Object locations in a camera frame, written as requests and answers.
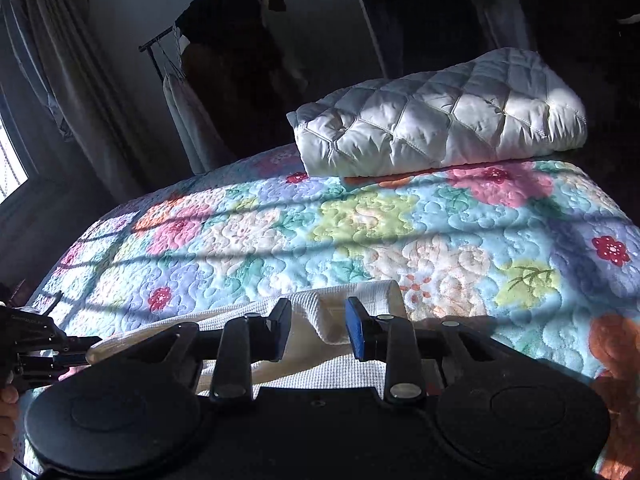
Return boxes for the floral quilted bedspread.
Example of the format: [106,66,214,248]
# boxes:
[22,142,640,480]

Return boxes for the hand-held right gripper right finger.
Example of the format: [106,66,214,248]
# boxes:
[345,296,503,405]

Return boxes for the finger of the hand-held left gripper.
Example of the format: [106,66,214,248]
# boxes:
[20,351,87,370]
[47,335,103,352]

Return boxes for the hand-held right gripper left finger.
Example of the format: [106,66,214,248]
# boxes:
[91,296,294,403]

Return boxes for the black hanging garment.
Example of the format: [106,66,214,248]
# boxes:
[174,0,308,153]

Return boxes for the barred window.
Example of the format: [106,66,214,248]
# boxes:
[0,107,30,203]

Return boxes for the person's left hand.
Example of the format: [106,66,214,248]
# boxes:
[0,384,22,467]

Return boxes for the white hanging cloth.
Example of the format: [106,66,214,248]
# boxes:
[161,67,223,173]

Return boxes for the white quilted folded blanket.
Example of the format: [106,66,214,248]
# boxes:
[286,47,589,179]

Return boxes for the white waffle shirt green monster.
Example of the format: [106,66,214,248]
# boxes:
[84,280,407,397]

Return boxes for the white clothes rack pole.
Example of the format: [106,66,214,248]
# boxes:
[344,0,392,82]

